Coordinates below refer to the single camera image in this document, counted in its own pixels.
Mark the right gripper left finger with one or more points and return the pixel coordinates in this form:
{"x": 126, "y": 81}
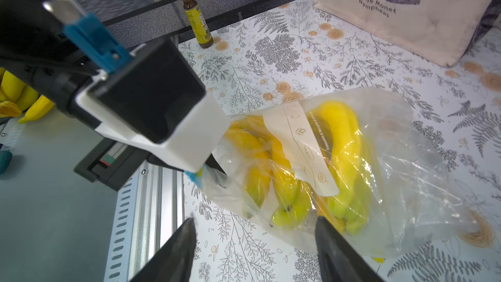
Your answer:
{"x": 174, "y": 261}

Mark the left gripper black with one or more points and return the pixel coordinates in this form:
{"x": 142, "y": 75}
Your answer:
{"x": 113, "y": 163}

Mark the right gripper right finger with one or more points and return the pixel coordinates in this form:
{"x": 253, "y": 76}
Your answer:
{"x": 338, "y": 260}

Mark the zip-top bag of bananas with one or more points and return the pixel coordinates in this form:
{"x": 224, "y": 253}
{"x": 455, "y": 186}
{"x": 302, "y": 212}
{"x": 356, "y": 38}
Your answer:
{"x": 352, "y": 157}

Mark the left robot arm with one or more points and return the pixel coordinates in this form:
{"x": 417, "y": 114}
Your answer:
{"x": 35, "y": 49}

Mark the beige canvas tote bag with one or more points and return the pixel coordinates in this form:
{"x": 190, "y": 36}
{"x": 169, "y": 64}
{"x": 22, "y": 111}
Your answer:
{"x": 437, "y": 30}

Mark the bananas bunch beyond table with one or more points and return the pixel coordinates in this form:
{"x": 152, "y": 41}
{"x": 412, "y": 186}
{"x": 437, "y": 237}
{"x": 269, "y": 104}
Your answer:
{"x": 19, "y": 99}

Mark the yellow drink bottle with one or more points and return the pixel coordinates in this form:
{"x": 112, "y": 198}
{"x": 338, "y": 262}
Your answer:
{"x": 197, "y": 22}

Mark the aluminium front rail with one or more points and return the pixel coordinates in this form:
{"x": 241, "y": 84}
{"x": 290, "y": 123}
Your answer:
{"x": 149, "y": 210}

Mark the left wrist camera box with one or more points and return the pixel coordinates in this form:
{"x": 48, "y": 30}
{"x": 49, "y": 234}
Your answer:
{"x": 150, "y": 99}

